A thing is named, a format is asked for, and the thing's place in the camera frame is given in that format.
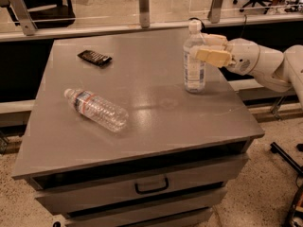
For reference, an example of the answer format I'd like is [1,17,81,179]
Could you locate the grey metal bracket left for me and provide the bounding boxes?
[0,0,37,36]

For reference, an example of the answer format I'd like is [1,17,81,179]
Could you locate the black office chair left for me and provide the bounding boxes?
[0,0,78,29]

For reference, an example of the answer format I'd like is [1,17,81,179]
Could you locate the blue label plastic bottle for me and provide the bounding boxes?
[183,20,205,94]

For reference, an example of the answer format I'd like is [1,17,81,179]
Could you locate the black snack packet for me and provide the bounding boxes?
[78,50,112,66]

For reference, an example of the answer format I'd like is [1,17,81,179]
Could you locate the grey metal bracket right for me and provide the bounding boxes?
[207,0,223,24]

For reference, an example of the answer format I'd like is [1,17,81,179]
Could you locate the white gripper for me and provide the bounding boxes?
[189,33,260,76]

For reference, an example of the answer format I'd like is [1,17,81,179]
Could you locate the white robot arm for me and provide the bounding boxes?
[189,33,303,107]

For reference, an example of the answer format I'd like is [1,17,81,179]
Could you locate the grey drawer cabinet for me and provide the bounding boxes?
[12,29,263,227]

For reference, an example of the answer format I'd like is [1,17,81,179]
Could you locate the black stand leg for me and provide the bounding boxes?
[270,142,303,176]

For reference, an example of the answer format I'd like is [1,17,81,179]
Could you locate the black drawer handle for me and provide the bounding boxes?
[134,177,169,195]

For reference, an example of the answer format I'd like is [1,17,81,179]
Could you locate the grey metal bracket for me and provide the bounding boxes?
[207,0,223,24]
[0,0,37,36]
[139,0,150,28]

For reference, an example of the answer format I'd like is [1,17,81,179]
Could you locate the clear plastic water bottle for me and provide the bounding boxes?
[64,89,129,132]

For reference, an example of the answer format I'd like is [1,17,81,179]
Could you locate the grey metal bracket middle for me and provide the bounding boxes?
[139,0,150,28]

